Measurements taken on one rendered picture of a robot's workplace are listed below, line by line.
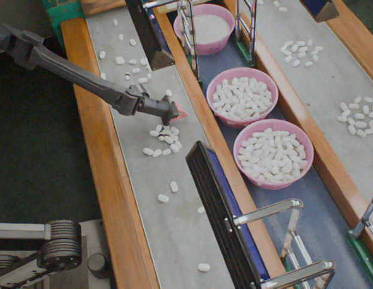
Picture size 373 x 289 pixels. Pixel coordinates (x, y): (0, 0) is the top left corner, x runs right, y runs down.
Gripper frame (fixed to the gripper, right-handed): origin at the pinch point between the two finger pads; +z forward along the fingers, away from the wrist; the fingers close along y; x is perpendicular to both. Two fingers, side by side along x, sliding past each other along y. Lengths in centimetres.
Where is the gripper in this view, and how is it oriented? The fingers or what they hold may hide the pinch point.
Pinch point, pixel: (184, 115)
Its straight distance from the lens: 156.5
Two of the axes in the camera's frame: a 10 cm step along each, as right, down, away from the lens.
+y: -2.9, -7.6, 5.8
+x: -5.5, 6.3, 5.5
